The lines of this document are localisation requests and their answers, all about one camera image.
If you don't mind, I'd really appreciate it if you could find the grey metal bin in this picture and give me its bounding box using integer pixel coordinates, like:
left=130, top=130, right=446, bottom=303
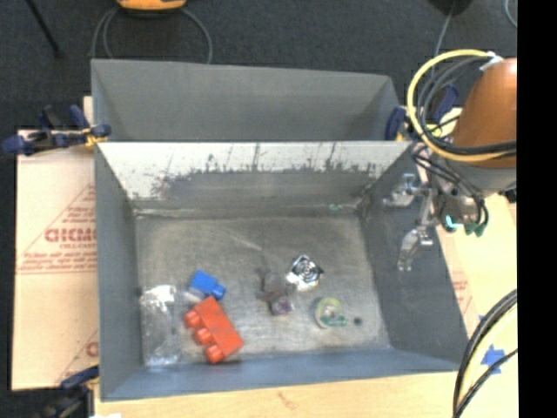
left=90, top=57, right=472, bottom=402

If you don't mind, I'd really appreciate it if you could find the pale green round disc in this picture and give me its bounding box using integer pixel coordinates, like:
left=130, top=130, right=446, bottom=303
left=310, top=296, right=349, bottom=331

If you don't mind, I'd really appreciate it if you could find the shiny silver round object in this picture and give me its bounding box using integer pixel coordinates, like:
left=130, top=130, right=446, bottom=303
left=285, top=253, right=325, bottom=293

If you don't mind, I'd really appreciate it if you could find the grey and purple small object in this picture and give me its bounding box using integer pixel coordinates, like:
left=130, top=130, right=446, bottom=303
left=255, top=267, right=294, bottom=317

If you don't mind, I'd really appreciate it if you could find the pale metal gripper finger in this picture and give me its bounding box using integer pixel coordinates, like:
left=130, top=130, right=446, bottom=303
left=396, top=227, right=435, bottom=273
left=382, top=172, right=423, bottom=209

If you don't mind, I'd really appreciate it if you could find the brown cardboard board red print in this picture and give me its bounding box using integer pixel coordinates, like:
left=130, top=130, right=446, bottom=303
left=10, top=128, right=101, bottom=392

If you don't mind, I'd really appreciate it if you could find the red toy brick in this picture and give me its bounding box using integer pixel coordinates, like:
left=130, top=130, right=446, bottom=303
left=182, top=294, right=245, bottom=366

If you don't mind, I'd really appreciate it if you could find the blue toy brick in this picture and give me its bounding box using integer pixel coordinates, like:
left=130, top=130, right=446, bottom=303
left=187, top=269, right=227, bottom=301

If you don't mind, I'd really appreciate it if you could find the clear plastic bag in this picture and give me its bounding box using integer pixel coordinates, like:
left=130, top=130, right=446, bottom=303
left=138, top=284, right=189, bottom=367

